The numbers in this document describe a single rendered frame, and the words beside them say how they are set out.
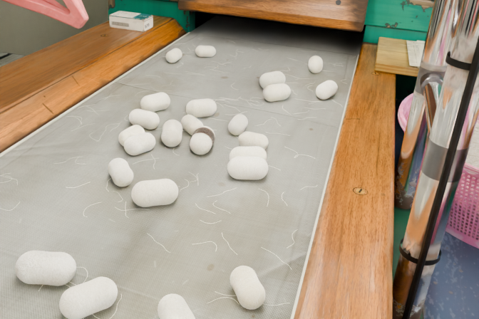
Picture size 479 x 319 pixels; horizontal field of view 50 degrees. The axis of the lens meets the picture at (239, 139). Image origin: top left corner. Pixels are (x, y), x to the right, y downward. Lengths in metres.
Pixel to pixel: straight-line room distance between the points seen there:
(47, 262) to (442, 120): 0.25
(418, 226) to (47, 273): 0.23
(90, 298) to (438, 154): 0.22
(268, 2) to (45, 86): 0.38
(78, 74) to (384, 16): 0.48
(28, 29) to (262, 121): 1.67
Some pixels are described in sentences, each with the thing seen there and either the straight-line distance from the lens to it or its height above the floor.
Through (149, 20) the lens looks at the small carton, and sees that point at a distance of 0.85.
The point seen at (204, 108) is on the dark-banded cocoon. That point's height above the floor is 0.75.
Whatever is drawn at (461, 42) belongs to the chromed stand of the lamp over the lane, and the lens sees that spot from 0.30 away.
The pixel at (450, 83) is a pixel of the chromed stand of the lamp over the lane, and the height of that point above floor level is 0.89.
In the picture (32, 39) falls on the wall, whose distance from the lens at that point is 2.17.
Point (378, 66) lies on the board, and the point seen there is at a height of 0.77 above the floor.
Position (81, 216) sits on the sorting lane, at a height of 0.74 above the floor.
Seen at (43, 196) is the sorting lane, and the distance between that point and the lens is 0.45.
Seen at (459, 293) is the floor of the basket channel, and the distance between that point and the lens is 0.50.
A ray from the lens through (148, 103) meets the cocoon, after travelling 0.58.
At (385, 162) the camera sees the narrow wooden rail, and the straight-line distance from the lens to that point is 0.48.
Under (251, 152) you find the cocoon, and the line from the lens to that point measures 0.47.
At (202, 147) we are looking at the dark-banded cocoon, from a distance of 0.49.
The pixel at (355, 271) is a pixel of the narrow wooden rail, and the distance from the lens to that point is 0.34.
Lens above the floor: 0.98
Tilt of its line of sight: 26 degrees down
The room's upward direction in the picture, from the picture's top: 4 degrees clockwise
